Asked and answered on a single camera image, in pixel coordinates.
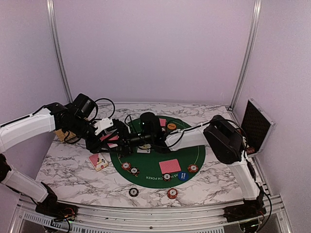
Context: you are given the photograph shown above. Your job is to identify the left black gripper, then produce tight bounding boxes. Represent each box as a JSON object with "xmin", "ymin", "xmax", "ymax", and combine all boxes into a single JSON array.
[{"xmin": 65, "ymin": 116, "xmax": 111, "ymax": 153}]

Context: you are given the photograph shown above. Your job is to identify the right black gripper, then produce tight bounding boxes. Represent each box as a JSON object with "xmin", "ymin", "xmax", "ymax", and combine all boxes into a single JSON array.
[{"xmin": 105, "ymin": 127, "xmax": 154, "ymax": 155}]

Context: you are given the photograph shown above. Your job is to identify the ace of clubs card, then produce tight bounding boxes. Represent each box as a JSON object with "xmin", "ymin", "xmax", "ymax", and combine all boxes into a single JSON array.
[{"xmin": 137, "ymin": 144, "xmax": 151, "ymax": 153}]

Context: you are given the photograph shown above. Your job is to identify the red playing card deck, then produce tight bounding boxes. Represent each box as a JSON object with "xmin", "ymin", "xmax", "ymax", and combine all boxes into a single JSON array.
[{"xmin": 100, "ymin": 135, "xmax": 119, "ymax": 149}]

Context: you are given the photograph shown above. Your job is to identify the red chips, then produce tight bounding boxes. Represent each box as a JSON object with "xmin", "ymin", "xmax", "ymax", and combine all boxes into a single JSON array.
[
  {"xmin": 188, "ymin": 164, "xmax": 199, "ymax": 173},
  {"xmin": 121, "ymin": 162, "xmax": 131, "ymax": 170}
]

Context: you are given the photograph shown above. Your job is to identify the black chips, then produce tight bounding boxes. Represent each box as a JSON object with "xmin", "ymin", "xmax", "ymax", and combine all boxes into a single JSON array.
[
  {"xmin": 162, "ymin": 173, "xmax": 172, "ymax": 182},
  {"xmin": 130, "ymin": 167, "xmax": 140, "ymax": 176}
]

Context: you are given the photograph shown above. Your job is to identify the card dealt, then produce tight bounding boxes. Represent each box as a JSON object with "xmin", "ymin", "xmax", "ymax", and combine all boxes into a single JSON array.
[
  {"xmin": 159, "ymin": 159, "xmax": 181, "ymax": 174},
  {"xmin": 159, "ymin": 118, "xmax": 166, "ymax": 127}
]

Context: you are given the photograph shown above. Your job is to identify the orange big blind button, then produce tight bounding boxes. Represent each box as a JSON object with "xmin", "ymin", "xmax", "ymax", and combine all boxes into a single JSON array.
[{"xmin": 167, "ymin": 123, "xmax": 177, "ymax": 130}]

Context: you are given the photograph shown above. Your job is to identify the black poker chip stack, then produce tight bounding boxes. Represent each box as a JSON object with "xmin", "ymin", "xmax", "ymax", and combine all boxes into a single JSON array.
[{"xmin": 129, "ymin": 188, "xmax": 139, "ymax": 197}]

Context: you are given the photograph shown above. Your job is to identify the blue small blind button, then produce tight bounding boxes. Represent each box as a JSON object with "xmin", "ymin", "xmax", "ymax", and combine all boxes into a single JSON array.
[{"xmin": 177, "ymin": 171, "xmax": 189, "ymax": 182}]

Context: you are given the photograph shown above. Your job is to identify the red poker chip stack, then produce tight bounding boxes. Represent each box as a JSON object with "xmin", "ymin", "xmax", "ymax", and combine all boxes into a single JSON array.
[{"xmin": 167, "ymin": 188, "xmax": 178, "ymax": 199}]

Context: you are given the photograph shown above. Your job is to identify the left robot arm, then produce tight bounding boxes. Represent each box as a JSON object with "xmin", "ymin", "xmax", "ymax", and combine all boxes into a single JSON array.
[{"xmin": 0, "ymin": 94, "xmax": 113, "ymax": 216}]

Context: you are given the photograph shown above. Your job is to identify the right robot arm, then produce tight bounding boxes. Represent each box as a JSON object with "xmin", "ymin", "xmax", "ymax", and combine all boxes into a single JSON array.
[{"xmin": 110, "ymin": 112, "xmax": 264, "ymax": 217}]

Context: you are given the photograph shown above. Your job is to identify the woven bamboo tray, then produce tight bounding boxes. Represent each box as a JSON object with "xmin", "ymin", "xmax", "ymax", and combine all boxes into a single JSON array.
[{"xmin": 53, "ymin": 129, "xmax": 77, "ymax": 143}]

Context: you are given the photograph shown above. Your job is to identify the playing card box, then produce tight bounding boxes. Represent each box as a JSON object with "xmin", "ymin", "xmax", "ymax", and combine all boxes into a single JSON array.
[{"xmin": 88, "ymin": 154, "xmax": 108, "ymax": 171}]

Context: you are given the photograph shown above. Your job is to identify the round green poker mat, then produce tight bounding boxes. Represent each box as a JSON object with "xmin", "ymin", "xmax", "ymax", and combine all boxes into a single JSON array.
[{"xmin": 109, "ymin": 116, "xmax": 207, "ymax": 189}]

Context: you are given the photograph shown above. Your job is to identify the aluminium poker chip case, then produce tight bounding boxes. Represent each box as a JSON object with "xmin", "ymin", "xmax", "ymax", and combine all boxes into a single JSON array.
[{"xmin": 242, "ymin": 99, "xmax": 276, "ymax": 156}]

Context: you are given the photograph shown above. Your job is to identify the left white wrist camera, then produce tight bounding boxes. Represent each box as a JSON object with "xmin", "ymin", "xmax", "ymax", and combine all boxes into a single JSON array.
[{"xmin": 94, "ymin": 118, "xmax": 117, "ymax": 135}]

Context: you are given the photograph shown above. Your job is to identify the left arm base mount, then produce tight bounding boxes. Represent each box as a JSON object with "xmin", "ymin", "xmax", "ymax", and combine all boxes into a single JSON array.
[{"xmin": 35, "ymin": 202, "xmax": 78, "ymax": 221}]

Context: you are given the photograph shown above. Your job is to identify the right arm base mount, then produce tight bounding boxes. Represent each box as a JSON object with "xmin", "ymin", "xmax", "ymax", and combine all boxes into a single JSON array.
[{"xmin": 223, "ymin": 204, "xmax": 267, "ymax": 222}]

